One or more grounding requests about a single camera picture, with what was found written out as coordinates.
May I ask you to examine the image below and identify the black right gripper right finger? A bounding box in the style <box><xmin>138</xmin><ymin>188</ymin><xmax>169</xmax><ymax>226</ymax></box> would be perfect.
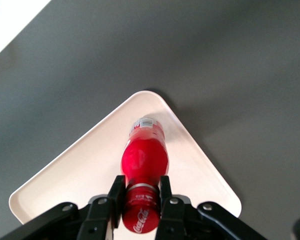
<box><xmin>155</xmin><ymin>175</ymin><xmax>200</xmax><ymax>240</ymax></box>

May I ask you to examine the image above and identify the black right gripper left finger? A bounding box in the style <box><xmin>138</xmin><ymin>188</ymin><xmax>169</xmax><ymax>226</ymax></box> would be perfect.
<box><xmin>76</xmin><ymin>174</ymin><xmax>127</xmax><ymax>240</ymax></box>

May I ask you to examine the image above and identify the red coke bottle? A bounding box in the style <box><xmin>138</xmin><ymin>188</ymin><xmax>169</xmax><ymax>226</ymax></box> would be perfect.
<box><xmin>120</xmin><ymin>116</ymin><xmax>170</xmax><ymax>235</ymax></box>

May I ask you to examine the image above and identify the cream plastic tray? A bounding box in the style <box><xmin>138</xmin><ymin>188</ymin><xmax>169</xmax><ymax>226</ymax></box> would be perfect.
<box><xmin>8</xmin><ymin>90</ymin><xmax>242</xmax><ymax>226</ymax></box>

